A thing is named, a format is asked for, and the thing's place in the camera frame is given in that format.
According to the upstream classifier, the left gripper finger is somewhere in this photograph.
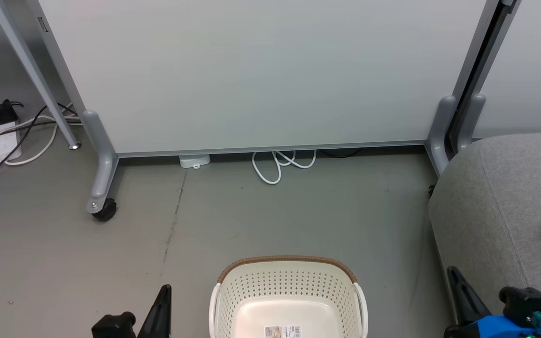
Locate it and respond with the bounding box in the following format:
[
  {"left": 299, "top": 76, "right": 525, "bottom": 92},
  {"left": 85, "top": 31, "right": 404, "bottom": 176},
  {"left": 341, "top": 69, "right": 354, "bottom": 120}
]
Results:
[{"left": 137, "top": 284, "right": 173, "bottom": 338}]

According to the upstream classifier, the white perforated laundry basket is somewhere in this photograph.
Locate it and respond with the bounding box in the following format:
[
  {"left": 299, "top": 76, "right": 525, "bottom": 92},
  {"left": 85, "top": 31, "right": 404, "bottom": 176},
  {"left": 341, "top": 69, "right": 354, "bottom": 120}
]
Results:
[{"left": 209, "top": 255, "right": 369, "bottom": 338}]

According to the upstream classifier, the grey fabric sofa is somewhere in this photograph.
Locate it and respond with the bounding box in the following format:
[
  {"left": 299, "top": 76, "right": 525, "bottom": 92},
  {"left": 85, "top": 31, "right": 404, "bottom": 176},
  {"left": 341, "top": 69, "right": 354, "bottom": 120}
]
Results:
[{"left": 428, "top": 133, "right": 541, "bottom": 338}]

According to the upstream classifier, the paper label sticker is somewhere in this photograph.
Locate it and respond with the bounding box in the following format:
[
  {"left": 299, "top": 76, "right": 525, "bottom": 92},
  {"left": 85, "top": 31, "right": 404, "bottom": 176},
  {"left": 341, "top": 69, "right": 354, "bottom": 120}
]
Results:
[{"left": 264, "top": 325, "right": 302, "bottom": 338}]

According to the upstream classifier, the small white adapter box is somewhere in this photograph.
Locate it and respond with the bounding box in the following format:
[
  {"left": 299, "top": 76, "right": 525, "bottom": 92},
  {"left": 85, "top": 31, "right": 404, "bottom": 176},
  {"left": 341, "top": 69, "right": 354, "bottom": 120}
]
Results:
[{"left": 179, "top": 154, "right": 211, "bottom": 169}]

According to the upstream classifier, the white power strip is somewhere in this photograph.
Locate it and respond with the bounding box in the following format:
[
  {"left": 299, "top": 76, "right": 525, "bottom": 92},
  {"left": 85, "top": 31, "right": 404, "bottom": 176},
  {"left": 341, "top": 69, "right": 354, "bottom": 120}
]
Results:
[{"left": 0, "top": 112, "right": 22, "bottom": 165}]

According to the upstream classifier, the white partition beside sofa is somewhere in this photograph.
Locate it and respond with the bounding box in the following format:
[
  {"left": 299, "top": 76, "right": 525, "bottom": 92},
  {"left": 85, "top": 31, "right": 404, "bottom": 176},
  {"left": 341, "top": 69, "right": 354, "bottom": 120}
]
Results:
[{"left": 457, "top": 0, "right": 541, "bottom": 152}]

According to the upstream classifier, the black plug adapter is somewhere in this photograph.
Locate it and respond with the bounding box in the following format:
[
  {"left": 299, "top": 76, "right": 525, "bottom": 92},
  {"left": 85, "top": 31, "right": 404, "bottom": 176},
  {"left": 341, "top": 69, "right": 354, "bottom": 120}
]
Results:
[{"left": 0, "top": 99, "right": 25, "bottom": 125}]

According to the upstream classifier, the wide white partition panel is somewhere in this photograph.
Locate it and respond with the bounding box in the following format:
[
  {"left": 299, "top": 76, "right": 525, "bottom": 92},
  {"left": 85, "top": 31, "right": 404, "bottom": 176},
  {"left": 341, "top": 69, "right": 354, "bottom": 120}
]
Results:
[{"left": 25, "top": 0, "right": 506, "bottom": 215}]

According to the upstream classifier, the slanted grey metal stand leg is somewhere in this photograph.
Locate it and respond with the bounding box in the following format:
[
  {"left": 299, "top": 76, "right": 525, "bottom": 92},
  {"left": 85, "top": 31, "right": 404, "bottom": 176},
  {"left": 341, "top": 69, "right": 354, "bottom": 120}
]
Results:
[{"left": 0, "top": 0, "right": 82, "bottom": 151}]

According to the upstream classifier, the blue right camera mount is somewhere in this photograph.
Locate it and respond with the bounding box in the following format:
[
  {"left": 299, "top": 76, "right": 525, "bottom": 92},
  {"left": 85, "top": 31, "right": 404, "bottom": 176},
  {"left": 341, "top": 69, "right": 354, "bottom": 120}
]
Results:
[{"left": 457, "top": 315, "right": 541, "bottom": 338}]

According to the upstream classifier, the looped white cable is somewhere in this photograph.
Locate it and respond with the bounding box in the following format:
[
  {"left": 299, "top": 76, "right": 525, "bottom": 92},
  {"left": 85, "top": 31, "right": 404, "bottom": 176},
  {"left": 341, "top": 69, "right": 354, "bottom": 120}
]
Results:
[{"left": 252, "top": 150, "right": 317, "bottom": 185}]

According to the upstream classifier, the black cable under partition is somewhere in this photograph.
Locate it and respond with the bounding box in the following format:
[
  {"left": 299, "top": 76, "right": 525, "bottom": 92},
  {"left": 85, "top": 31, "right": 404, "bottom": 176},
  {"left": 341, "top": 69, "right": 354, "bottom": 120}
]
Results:
[{"left": 319, "top": 149, "right": 363, "bottom": 159}]

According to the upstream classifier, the thick white power cable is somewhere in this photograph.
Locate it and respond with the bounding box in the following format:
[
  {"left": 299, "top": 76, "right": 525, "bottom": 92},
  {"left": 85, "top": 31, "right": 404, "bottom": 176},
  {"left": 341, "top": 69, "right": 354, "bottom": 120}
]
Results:
[{"left": 0, "top": 115, "right": 61, "bottom": 167}]

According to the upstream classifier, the thin black power cable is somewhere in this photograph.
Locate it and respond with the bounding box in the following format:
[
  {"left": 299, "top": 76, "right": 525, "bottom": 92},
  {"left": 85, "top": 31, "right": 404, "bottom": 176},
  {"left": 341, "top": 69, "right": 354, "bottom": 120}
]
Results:
[{"left": 0, "top": 104, "right": 82, "bottom": 177}]

